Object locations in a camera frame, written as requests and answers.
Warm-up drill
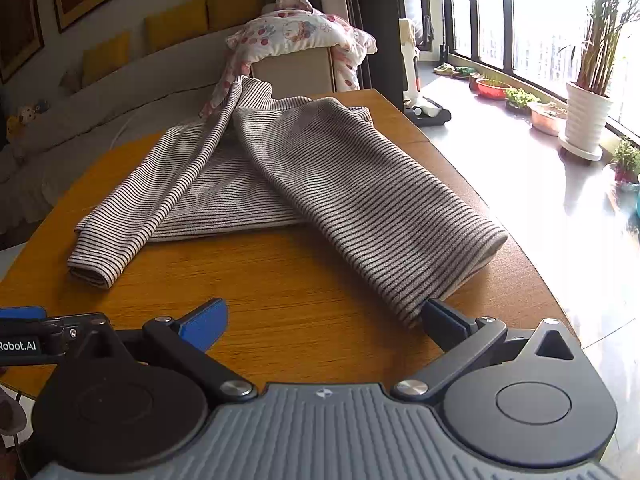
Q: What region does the floral blanket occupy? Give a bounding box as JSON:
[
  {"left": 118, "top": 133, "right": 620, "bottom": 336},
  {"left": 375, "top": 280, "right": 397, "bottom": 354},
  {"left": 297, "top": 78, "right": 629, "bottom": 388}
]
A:
[{"left": 200, "top": 0, "right": 378, "bottom": 118}]

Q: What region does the white standing appliance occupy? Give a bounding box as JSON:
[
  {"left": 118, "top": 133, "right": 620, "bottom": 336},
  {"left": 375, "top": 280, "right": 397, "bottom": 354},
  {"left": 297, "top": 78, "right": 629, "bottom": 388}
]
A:
[{"left": 398, "top": 18, "right": 422, "bottom": 107}]

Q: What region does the yellow cushion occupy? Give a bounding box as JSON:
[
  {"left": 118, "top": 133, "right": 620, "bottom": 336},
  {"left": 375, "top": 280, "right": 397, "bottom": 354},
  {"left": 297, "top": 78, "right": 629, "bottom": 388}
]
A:
[
  {"left": 81, "top": 31, "right": 132, "bottom": 87},
  {"left": 144, "top": 0, "right": 209, "bottom": 54},
  {"left": 206, "top": 0, "right": 275, "bottom": 32}
]

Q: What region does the black tray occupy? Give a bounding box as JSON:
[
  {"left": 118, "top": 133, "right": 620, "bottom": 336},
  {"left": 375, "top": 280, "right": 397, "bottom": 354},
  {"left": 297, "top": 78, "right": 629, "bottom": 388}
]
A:
[{"left": 404, "top": 97, "right": 453, "bottom": 124}]

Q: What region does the black window frame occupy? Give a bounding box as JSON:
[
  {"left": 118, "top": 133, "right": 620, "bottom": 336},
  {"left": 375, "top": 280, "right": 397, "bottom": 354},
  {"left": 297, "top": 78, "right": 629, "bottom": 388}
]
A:
[{"left": 444, "top": 0, "right": 640, "bottom": 151}]

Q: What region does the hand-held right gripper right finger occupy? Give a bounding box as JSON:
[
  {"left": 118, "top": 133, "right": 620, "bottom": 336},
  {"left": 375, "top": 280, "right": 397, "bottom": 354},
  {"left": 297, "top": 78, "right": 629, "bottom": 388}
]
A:
[{"left": 391, "top": 299, "right": 583, "bottom": 403}]

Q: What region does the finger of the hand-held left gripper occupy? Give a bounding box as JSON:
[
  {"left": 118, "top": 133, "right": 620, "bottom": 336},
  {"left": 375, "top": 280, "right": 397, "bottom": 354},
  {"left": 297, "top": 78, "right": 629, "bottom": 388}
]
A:
[{"left": 0, "top": 306, "right": 108, "bottom": 341}]

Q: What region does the white plush toy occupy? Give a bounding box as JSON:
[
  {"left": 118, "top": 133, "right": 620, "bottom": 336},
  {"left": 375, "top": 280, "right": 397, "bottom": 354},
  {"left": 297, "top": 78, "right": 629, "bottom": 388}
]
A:
[{"left": 20, "top": 101, "right": 52, "bottom": 122}]

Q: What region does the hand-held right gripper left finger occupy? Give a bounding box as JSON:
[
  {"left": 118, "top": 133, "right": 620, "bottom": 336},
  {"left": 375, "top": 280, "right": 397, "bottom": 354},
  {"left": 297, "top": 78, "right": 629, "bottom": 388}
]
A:
[{"left": 62, "top": 298, "right": 257, "bottom": 403}]

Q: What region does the light grey sofa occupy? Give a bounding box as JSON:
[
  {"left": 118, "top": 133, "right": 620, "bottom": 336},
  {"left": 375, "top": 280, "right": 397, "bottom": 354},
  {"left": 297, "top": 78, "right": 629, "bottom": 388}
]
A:
[{"left": 0, "top": 0, "right": 326, "bottom": 241}]

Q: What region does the white ribbed plant pot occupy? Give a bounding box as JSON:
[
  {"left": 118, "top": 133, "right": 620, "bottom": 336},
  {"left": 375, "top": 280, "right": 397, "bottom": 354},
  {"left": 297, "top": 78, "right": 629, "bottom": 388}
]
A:
[{"left": 558, "top": 81, "right": 615, "bottom": 162}]

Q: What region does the striped knit sweater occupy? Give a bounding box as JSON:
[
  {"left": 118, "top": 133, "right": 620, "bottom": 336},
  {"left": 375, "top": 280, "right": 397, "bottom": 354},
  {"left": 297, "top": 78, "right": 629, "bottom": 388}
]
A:
[{"left": 66, "top": 75, "right": 509, "bottom": 329}]

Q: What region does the beige chair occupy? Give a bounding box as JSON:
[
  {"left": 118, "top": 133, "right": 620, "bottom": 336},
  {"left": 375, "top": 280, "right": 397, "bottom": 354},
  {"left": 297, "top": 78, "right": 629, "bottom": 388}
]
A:
[{"left": 250, "top": 45, "right": 337, "bottom": 96}]

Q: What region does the red basin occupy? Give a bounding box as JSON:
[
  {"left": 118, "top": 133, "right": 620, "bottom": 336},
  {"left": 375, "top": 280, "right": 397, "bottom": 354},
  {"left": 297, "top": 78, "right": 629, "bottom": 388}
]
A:
[{"left": 474, "top": 78, "right": 512, "bottom": 101}]

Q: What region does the small potted plant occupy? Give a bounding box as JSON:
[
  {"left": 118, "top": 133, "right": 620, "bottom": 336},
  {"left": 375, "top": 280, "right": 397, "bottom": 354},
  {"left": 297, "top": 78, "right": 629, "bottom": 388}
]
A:
[{"left": 609, "top": 137, "right": 640, "bottom": 187}]

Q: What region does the brown plant pot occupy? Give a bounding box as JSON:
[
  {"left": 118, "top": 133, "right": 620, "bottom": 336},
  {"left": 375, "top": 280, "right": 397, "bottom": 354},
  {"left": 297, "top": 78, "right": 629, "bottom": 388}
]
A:
[{"left": 528, "top": 101, "right": 569, "bottom": 137}]

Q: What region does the tall green palm plant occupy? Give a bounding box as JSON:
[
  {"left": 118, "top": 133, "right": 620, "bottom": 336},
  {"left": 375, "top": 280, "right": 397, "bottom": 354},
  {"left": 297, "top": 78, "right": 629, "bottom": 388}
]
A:
[{"left": 556, "top": 0, "right": 640, "bottom": 98}]

